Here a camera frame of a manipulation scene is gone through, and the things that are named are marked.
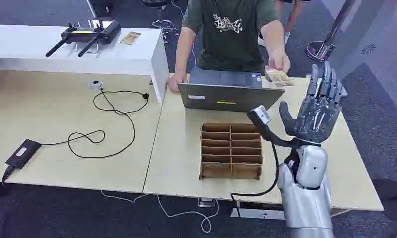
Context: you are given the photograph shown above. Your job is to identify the person's right hand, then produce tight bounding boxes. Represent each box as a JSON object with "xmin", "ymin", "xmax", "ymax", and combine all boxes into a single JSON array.
[{"xmin": 167, "ymin": 72, "xmax": 189, "ymax": 93}]

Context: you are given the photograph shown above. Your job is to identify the person's left hand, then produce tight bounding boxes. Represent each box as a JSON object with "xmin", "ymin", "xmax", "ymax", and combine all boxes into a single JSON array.
[{"xmin": 268, "ymin": 47, "xmax": 291, "ymax": 74}]

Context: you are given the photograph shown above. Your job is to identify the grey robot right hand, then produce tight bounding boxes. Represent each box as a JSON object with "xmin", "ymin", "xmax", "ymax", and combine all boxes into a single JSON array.
[{"xmin": 279, "ymin": 62, "xmax": 344, "ymax": 145}]

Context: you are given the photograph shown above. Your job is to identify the stack of printed cards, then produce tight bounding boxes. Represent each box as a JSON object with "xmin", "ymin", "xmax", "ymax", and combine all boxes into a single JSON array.
[{"xmin": 264, "ymin": 67, "xmax": 294, "ymax": 88}]

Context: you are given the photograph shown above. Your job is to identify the standing person's legs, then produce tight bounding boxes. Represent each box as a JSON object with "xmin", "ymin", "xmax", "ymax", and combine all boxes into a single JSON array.
[{"xmin": 258, "ymin": 0, "xmax": 313, "ymax": 47}]

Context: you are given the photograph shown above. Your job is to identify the grey laptop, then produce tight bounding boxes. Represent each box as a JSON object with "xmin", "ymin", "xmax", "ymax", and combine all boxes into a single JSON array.
[{"xmin": 178, "ymin": 69, "xmax": 286, "ymax": 113}]

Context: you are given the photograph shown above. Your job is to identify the person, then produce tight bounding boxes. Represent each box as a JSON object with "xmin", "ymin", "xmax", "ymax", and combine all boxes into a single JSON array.
[{"xmin": 167, "ymin": 0, "xmax": 291, "ymax": 93}]

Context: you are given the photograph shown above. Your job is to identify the black chair base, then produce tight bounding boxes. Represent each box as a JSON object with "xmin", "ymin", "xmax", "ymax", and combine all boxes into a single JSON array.
[{"xmin": 140, "ymin": 0, "xmax": 180, "ymax": 44}]

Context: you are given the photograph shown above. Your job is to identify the printed card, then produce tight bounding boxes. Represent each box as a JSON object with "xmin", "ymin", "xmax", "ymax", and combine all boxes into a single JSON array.
[{"xmin": 119, "ymin": 31, "xmax": 141, "ymax": 46}]

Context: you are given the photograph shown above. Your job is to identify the small white round device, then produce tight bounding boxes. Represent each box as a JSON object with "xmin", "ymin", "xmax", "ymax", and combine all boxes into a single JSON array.
[{"xmin": 89, "ymin": 79, "xmax": 104, "ymax": 92}]

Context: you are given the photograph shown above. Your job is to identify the wooden slotted card box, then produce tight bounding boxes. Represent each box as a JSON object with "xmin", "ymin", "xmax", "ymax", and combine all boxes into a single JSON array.
[{"xmin": 199, "ymin": 123, "xmax": 264, "ymax": 180}]

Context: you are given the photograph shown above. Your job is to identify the white display stand panel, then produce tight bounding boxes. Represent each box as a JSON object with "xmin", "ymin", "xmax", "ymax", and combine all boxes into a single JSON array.
[{"xmin": 327, "ymin": 0, "xmax": 397, "ymax": 98}]

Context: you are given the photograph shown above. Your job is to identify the black remote controller with antennas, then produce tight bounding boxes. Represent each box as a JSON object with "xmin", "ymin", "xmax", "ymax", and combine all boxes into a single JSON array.
[{"xmin": 45, "ymin": 19, "xmax": 122, "ymax": 58}]

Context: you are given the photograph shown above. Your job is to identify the white desk shelf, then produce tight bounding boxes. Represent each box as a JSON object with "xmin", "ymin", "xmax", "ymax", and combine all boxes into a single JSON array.
[{"xmin": 0, "ymin": 24, "xmax": 170, "ymax": 104}]

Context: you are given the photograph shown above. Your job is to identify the white desk foot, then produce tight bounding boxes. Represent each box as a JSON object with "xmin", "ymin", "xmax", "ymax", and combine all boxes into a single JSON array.
[{"xmin": 230, "ymin": 200, "xmax": 286, "ymax": 221}]

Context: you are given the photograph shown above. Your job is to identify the black power adapter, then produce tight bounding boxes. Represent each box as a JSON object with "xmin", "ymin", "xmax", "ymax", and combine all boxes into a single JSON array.
[{"xmin": 5, "ymin": 139, "xmax": 42, "ymax": 170}]

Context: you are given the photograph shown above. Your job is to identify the chrome stanchion post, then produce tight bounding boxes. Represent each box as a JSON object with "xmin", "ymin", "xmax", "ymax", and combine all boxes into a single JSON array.
[{"xmin": 305, "ymin": 0, "xmax": 357, "ymax": 63}]

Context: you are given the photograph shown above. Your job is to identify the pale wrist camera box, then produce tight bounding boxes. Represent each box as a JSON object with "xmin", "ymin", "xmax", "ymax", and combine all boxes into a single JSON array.
[{"xmin": 247, "ymin": 105, "xmax": 273, "ymax": 132}]

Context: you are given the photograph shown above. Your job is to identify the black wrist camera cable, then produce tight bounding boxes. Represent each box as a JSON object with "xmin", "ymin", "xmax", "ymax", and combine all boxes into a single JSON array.
[{"xmin": 230, "ymin": 141, "xmax": 281, "ymax": 218}]

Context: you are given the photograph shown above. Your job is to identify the thin black cable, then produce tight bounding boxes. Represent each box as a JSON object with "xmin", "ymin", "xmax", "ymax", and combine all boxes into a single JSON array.
[{"xmin": 40, "ymin": 90, "xmax": 150, "ymax": 159}]

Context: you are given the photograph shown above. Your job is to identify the metal wire controller stand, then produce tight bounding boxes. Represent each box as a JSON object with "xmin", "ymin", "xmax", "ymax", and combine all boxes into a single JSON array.
[{"xmin": 75, "ymin": 40, "xmax": 100, "ymax": 54}]

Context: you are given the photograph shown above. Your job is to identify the black chair frame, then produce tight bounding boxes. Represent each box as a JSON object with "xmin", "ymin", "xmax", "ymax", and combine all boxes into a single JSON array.
[{"xmin": 86, "ymin": 0, "xmax": 114, "ymax": 19}]

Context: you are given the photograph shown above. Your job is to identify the white cable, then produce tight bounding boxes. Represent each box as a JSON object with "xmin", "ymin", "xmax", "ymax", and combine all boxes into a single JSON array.
[{"xmin": 101, "ymin": 190, "xmax": 220, "ymax": 234}]

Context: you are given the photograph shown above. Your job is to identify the black power cord plug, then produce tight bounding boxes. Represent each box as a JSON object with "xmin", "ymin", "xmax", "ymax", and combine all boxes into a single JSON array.
[{"xmin": 1, "ymin": 165, "xmax": 16, "ymax": 184}]

